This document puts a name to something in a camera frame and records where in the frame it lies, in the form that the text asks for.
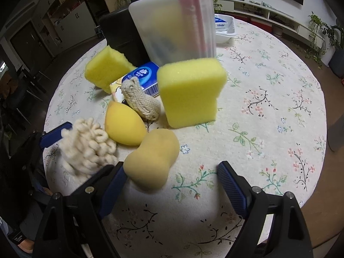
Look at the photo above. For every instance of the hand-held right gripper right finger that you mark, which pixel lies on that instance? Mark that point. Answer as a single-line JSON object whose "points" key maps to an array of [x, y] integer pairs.
{"points": [[231, 185]]}

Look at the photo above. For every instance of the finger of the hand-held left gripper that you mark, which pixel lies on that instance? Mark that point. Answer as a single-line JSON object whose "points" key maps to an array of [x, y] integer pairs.
{"points": [[53, 137]]}

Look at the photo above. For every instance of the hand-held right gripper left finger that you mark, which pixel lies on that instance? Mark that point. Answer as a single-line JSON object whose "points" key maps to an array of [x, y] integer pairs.
{"points": [[113, 190]]}

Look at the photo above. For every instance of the cream chenille duster head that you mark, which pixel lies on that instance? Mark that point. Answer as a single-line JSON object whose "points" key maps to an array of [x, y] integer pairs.
{"points": [[86, 147]]}

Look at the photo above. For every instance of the tan peanut-shaped sponge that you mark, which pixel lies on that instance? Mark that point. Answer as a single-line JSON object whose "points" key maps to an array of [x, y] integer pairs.
{"points": [[151, 158]]}

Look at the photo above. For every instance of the yellow egg-shaped makeup sponge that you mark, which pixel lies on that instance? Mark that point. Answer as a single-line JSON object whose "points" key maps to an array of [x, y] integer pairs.
{"points": [[123, 125]]}

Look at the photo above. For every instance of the small yellow rectangular sponge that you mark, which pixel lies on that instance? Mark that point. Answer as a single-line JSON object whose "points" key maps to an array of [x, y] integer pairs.
{"points": [[107, 68]]}

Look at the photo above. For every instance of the beige knitted scrubber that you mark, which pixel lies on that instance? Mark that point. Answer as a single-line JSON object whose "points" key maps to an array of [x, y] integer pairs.
{"points": [[141, 102]]}

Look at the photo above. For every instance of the white plastic tray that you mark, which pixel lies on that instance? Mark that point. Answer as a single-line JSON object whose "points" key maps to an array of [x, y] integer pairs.
{"points": [[228, 31]]}

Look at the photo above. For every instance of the dark dining furniture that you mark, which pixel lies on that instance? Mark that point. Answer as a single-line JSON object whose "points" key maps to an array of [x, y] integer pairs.
{"points": [[18, 91]]}

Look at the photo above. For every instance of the yellow patterned tissue pack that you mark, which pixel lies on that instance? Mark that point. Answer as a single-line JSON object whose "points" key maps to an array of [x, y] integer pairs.
{"points": [[117, 87]]}

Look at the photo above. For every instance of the large yellow rectangular sponge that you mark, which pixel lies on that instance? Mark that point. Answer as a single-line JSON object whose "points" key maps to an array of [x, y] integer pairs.
{"points": [[188, 91]]}

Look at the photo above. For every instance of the black container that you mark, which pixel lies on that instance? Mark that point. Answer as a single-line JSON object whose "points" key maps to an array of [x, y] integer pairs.
{"points": [[118, 35]]}

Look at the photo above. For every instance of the translucent plastic container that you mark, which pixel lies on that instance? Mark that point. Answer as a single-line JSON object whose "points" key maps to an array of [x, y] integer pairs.
{"points": [[166, 24]]}

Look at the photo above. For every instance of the small white pot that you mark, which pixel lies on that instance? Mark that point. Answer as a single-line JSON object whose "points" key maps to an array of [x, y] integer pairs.
{"points": [[278, 31]]}

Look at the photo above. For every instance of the dark grey planter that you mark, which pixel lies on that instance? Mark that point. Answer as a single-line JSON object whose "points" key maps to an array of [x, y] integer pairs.
{"points": [[337, 63]]}

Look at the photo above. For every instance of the white and blue tissue pack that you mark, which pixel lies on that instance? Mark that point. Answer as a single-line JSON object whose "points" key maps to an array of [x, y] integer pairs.
{"points": [[221, 22]]}

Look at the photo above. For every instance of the leafy plant beside tv stand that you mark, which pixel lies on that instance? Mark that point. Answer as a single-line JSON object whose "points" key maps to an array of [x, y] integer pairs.
{"points": [[319, 37]]}

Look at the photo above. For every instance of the white tv stand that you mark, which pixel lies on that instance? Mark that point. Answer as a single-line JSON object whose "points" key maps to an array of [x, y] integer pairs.
{"points": [[279, 16]]}

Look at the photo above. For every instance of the white wall cabinets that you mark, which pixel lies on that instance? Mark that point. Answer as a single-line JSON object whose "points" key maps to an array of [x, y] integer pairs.
{"points": [[70, 16]]}

